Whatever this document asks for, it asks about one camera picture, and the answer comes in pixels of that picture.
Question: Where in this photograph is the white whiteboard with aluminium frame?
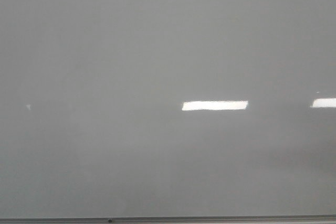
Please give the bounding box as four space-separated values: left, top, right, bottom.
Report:
1 0 335 218

